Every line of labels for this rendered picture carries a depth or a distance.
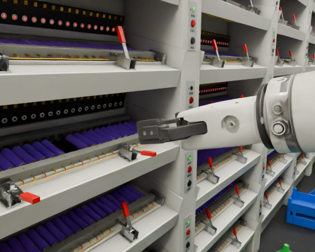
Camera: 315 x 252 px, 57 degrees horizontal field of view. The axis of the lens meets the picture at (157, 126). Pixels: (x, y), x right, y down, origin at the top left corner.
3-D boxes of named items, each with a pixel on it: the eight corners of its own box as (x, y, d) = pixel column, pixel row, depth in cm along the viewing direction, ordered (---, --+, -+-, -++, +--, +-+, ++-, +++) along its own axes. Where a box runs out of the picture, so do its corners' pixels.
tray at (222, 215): (254, 201, 143) (264, 177, 138) (190, 268, 96) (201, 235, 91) (218, 181, 154) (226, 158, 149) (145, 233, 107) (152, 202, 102)
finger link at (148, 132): (168, 147, 34) (127, 148, 38) (183, 141, 36) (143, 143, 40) (163, 119, 33) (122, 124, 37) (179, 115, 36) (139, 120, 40)
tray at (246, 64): (264, 77, 131) (275, 46, 126) (195, 84, 84) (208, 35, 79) (224, 65, 141) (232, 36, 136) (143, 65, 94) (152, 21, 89)
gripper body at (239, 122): (271, 159, 29) (178, 160, 36) (295, 139, 37) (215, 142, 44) (260, 84, 28) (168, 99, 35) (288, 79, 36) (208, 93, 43)
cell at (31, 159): (20, 152, 58) (38, 167, 55) (11, 155, 57) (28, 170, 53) (20, 144, 58) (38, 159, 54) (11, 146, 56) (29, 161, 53)
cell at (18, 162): (9, 155, 57) (27, 170, 53) (0, 157, 55) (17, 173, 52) (10, 147, 56) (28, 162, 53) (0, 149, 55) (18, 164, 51)
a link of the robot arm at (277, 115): (295, 162, 28) (264, 162, 30) (313, 143, 35) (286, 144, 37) (284, 75, 27) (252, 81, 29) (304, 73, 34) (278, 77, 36)
